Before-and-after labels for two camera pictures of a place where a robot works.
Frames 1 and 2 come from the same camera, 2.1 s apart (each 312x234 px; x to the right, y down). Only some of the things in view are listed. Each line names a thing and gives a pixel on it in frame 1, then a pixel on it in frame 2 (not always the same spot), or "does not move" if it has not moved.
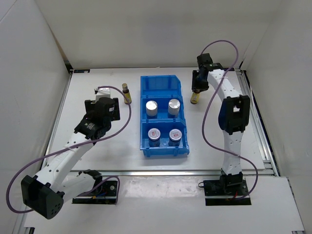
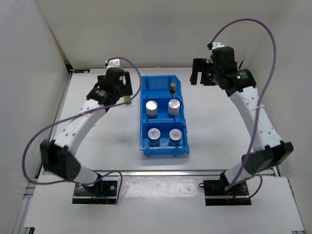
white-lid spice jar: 154,137 does not move
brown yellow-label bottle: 196,88 → 172,90
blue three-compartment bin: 164,149 does not move
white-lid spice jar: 175,137 does not move
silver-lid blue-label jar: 151,107 does not move
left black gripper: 89,107 → 127,90
